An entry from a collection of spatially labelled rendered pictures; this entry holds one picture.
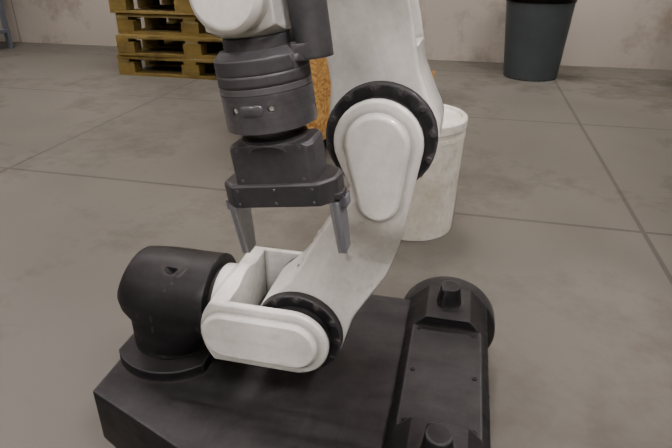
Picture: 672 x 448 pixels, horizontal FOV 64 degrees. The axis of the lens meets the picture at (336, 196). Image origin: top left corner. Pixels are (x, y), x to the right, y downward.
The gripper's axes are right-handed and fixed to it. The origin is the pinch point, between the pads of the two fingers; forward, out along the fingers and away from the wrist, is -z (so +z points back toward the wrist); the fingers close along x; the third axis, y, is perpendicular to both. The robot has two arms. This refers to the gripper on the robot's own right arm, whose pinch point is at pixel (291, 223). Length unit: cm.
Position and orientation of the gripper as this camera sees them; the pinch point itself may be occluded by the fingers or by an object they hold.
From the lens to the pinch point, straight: 57.1
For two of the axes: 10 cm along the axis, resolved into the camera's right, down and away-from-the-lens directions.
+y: 2.5, -3.9, 8.8
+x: 9.6, -0.2, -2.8
